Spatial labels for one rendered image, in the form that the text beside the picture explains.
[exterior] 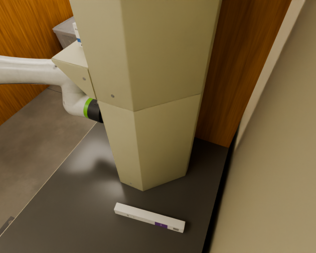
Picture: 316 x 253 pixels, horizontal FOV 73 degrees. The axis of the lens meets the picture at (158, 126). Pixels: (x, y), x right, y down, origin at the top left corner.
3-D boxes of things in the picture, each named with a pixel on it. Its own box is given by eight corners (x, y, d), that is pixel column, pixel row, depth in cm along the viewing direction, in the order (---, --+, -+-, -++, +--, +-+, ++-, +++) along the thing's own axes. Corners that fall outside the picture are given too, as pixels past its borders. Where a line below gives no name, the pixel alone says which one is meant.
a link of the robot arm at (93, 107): (103, 111, 93) (91, 125, 87) (97, 89, 84) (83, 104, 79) (115, 115, 91) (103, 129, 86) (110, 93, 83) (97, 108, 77)
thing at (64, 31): (112, 39, 306) (107, 15, 281) (86, 60, 269) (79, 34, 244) (88, 34, 317) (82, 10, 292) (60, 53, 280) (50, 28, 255)
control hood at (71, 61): (147, 45, 77) (146, 17, 69) (96, 101, 57) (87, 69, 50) (120, 39, 80) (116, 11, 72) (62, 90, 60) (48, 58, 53)
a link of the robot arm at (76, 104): (76, 104, 97) (59, 116, 89) (73, 79, 90) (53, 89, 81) (103, 113, 93) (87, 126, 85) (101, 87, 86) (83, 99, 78)
